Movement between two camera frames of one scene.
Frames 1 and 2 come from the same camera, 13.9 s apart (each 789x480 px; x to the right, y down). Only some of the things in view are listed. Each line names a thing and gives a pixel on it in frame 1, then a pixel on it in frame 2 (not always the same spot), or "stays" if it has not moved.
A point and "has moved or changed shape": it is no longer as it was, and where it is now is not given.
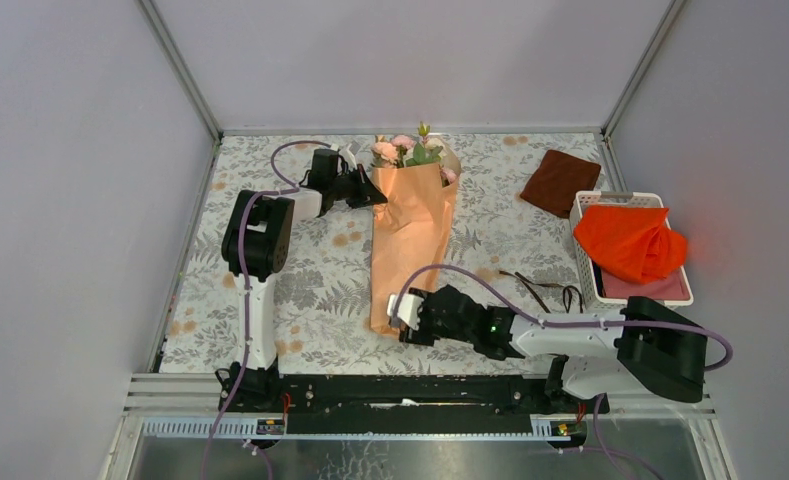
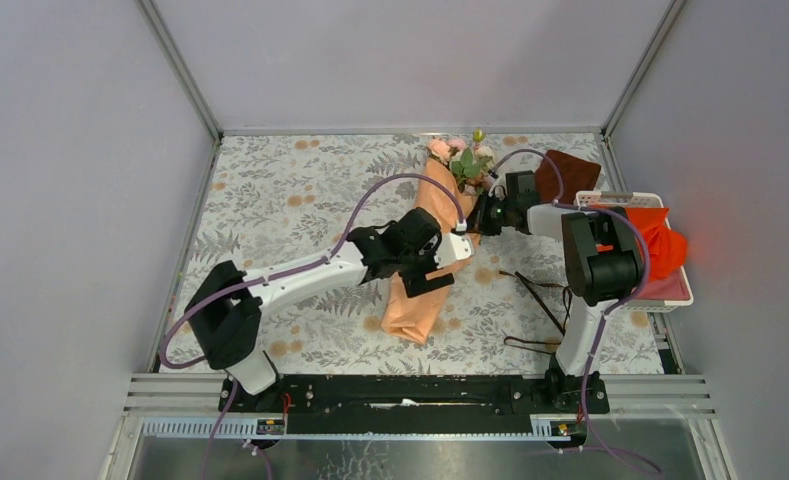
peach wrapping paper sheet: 409,232 has moved or changed shape
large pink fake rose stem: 393,153 -> 440,149
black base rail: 400,405 stays
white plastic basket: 589,294 stays
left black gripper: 364,191 -> 414,281
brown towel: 554,183 stays
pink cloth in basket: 672,287 stays
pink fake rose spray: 430,153 -> 470,165
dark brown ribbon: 567,292 stays
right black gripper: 421,336 -> 477,222
